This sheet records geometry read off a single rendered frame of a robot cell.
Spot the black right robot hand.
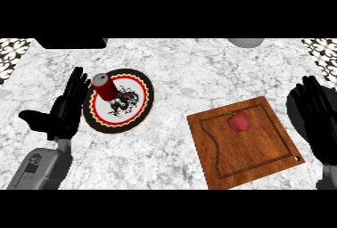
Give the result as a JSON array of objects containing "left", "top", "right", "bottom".
[{"left": 291, "top": 75, "right": 337, "bottom": 166}]

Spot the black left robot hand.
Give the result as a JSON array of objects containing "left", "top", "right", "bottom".
[{"left": 17, "top": 66, "right": 91, "bottom": 142}]

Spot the brown wooden cutting board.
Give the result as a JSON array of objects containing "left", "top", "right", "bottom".
[{"left": 186, "top": 95, "right": 307, "bottom": 191}]

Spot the red bell pepper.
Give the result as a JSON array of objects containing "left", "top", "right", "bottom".
[{"left": 224, "top": 110, "right": 252, "bottom": 134}]

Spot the red can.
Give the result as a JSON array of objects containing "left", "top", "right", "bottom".
[{"left": 90, "top": 72, "right": 119, "bottom": 102}]

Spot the patterned plate with black rim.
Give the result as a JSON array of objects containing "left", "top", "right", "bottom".
[{"left": 81, "top": 68, "right": 156, "bottom": 134}]

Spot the black appliance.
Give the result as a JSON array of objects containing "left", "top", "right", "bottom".
[{"left": 38, "top": 37, "right": 109, "bottom": 50}]

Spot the grey round object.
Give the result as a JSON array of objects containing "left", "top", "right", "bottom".
[{"left": 226, "top": 37, "right": 266, "bottom": 49}]

